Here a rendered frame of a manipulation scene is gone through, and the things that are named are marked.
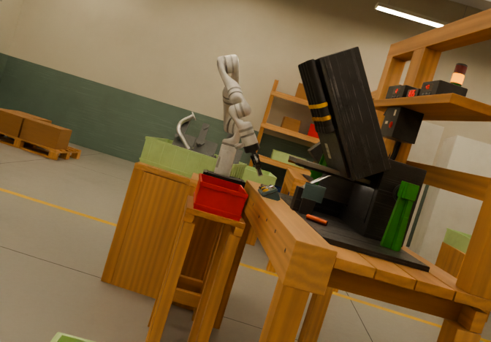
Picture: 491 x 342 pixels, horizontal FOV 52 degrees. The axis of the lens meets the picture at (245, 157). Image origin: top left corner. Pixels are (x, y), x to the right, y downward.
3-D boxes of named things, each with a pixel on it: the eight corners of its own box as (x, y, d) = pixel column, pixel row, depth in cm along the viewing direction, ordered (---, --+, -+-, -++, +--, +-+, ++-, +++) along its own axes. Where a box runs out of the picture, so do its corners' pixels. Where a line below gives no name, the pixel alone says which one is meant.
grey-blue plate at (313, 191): (297, 212, 222) (306, 182, 222) (296, 211, 224) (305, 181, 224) (317, 218, 224) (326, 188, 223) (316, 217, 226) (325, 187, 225)
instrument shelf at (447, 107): (449, 102, 189) (452, 92, 189) (367, 107, 278) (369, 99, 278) (508, 122, 192) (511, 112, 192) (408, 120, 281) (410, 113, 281)
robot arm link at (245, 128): (236, 138, 238) (254, 132, 238) (226, 107, 236) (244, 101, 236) (237, 137, 245) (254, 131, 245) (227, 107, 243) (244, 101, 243)
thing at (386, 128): (390, 137, 237) (400, 106, 236) (377, 135, 254) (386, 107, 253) (414, 144, 238) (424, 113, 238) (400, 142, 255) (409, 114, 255)
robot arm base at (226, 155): (213, 172, 283) (221, 143, 283) (214, 172, 292) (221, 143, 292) (229, 177, 283) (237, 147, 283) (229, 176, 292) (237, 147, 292)
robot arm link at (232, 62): (236, 50, 258) (238, 90, 276) (218, 52, 257) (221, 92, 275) (240, 60, 252) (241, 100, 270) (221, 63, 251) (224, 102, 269)
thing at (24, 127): (-22, 135, 728) (-14, 105, 726) (11, 137, 809) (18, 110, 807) (53, 159, 714) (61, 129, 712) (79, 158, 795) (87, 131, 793)
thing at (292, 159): (294, 164, 215) (297, 158, 214) (287, 161, 230) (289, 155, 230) (378, 190, 219) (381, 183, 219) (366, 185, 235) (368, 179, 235)
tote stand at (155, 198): (100, 281, 321) (135, 162, 317) (124, 261, 372) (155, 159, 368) (201, 314, 317) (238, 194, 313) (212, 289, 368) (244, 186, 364)
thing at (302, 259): (281, 285, 157) (296, 240, 156) (239, 202, 306) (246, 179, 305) (324, 297, 159) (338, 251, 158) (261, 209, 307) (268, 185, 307)
